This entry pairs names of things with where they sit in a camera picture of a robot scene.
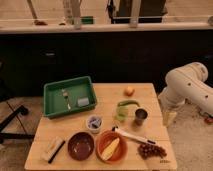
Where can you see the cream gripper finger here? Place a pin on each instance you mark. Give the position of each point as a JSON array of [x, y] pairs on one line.
[[168, 117]]

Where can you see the metal cup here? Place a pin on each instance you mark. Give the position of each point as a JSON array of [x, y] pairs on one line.
[[140, 116]]

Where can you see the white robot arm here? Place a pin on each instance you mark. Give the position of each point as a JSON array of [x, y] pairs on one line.
[[186, 83]]

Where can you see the fork in tray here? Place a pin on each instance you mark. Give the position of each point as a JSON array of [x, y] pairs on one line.
[[66, 97]]

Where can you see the green plastic tray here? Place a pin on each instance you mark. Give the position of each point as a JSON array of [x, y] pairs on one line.
[[54, 104]]

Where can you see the bunch of grapes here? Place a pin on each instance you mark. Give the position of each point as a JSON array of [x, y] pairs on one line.
[[147, 150]]

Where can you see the green chili pepper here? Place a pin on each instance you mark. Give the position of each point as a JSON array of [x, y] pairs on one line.
[[128, 102]]

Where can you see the orange fruit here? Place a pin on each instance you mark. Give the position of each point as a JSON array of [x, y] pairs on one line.
[[129, 91]]

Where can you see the translucent green cup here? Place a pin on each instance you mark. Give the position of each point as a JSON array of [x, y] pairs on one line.
[[121, 113]]

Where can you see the orange bowl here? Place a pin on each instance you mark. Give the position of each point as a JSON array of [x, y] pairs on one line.
[[104, 139]]

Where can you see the yellow corn cob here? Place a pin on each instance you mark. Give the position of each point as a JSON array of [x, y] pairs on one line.
[[109, 150]]

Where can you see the grey sponge block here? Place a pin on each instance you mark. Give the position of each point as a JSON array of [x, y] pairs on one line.
[[81, 102]]

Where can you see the dark purple bowl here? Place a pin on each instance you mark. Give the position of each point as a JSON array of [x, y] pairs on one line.
[[81, 146]]

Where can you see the white scrub brush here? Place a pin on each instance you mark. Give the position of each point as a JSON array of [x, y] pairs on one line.
[[52, 148]]

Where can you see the black chair base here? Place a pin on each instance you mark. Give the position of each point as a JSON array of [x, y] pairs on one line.
[[14, 115]]

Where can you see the white handled knife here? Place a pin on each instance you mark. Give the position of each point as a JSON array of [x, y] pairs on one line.
[[131, 136]]

